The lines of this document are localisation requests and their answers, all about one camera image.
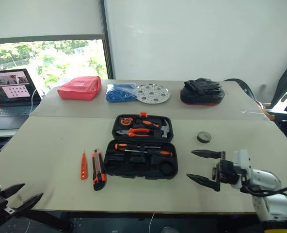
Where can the dark rounded shape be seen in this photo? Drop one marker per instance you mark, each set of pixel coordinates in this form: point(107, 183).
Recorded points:
point(170, 230)

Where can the black red boxing focus pad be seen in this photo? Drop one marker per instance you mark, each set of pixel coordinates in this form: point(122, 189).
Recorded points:
point(201, 95)

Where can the orange black utility knife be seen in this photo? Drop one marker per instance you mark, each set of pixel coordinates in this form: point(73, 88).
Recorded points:
point(98, 170)

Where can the black window frame post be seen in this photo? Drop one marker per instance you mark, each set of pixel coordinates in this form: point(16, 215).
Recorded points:
point(107, 38)

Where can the black table frame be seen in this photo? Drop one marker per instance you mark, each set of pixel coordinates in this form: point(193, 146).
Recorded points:
point(53, 222)

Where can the open dark laptop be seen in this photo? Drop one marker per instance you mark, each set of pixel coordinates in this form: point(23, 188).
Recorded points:
point(10, 97)

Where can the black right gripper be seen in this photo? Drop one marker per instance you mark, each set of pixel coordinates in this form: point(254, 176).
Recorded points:
point(227, 171)

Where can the black electrical tape roll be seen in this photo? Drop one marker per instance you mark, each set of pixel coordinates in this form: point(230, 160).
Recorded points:
point(204, 138)

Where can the round perforated metal plate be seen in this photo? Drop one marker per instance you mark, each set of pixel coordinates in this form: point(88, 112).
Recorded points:
point(154, 93)

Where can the black plastic tool case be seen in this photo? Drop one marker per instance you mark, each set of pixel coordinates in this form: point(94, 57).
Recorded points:
point(141, 155)

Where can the red fabric pouch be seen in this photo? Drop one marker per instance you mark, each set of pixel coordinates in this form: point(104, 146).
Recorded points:
point(79, 88)

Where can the orange voltage tester pen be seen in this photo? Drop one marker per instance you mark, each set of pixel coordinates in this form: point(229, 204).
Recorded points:
point(84, 166)

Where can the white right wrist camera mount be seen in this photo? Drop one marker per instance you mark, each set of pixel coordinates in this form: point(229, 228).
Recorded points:
point(241, 162)

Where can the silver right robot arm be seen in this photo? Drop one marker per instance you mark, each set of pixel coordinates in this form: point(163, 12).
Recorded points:
point(269, 191)

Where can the orange black tape measure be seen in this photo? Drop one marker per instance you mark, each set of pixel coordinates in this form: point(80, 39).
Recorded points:
point(126, 121)

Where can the blue items in plastic bag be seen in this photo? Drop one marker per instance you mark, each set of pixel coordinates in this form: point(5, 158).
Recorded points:
point(120, 93)

